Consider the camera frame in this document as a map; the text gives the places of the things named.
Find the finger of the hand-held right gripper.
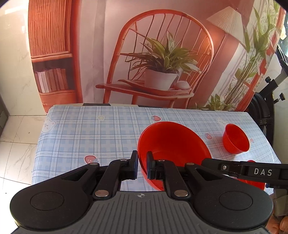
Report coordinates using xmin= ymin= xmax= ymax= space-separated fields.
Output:
xmin=201 ymin=158 xmax=242 ymax=178

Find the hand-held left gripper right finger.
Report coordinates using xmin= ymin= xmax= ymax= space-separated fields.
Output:
xmin=146 ymin=151 xmax=223 ymax=200

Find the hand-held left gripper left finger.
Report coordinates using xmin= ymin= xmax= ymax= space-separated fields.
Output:
xmin=61 ymin=150 xmax=139 ymax=200

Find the red bowl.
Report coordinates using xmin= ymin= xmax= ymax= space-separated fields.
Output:
xmin=222 ymin=123 xmax=250 ymax=155
xmin=236 ymin=160 xmax=266 ymax=192
xmin=137 ymin=121 xmax=212 ymax=192

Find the blue checked tablecloth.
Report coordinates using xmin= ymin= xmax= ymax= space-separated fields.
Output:
xmin=31 ymin=105 xmax=282 ymax=199

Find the black exercise bike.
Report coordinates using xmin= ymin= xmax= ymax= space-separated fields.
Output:
xmin=247 ymin=43 xmax=288 ymax=145

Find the printed room backdrop cloth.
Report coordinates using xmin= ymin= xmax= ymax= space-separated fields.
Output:
xmin=28 ymin=0 xmax=287 ymax=112

